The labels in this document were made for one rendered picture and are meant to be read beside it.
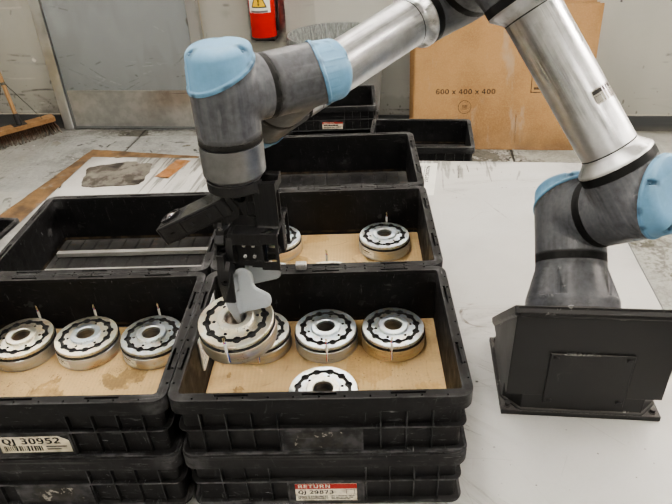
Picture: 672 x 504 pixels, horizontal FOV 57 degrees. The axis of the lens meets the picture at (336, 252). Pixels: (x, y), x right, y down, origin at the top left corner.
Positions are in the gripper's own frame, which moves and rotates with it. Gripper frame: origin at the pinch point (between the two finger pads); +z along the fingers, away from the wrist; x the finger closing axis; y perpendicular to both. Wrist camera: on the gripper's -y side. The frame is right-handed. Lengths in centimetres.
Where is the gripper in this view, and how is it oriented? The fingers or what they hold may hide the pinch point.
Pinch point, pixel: (240, 306)
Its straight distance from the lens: 86.2
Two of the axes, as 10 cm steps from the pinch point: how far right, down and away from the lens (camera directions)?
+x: 1.2, -5.4, 8.3
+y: 9.9, 0.2, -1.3
